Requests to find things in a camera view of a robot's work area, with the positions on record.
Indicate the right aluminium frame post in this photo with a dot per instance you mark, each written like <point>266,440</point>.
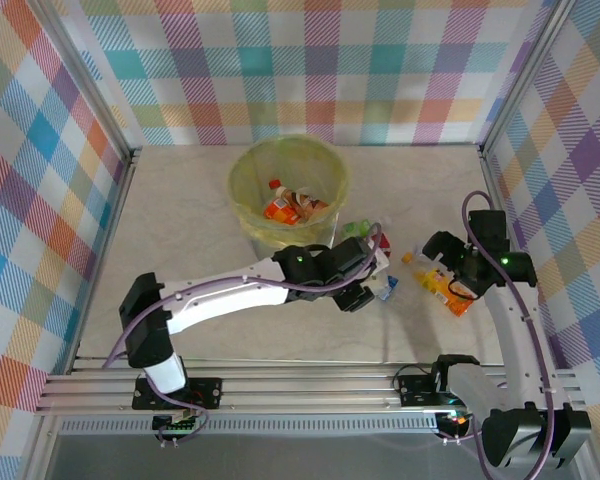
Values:
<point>526,75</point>

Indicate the left controller board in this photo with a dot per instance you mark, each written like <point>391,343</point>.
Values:
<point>177,422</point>

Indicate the brown label drink bottle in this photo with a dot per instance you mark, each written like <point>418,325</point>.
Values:
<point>310,202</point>

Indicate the controller board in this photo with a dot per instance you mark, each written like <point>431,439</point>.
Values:
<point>455,419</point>
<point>177,422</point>

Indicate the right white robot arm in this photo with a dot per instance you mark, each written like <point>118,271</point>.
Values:
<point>515,340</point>

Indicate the clear bottle green label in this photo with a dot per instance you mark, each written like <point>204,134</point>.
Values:
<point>352,229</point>

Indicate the left aluminium frame post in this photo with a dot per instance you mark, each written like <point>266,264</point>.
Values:
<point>89,75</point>

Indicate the right controller board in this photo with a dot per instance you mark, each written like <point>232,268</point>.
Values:
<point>455,419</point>

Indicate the clear bottle orange label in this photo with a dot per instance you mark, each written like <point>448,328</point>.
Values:
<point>280,207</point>

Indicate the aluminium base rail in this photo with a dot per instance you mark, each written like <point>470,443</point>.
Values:
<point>305,390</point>

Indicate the bin with yellow bag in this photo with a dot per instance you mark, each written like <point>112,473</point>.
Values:
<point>245,170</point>

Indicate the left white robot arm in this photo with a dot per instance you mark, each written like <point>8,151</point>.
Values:
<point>220,295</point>

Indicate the left aluminium side rail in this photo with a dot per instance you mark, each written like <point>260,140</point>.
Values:
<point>106,250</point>

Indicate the clear bottle blue label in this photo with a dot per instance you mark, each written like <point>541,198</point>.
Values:
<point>387,287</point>

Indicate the yellow orange juice bottle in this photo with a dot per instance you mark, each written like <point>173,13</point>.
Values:
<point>435,280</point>

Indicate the aluminium frame post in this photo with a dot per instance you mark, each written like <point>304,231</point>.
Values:
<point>89,75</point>
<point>526,75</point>

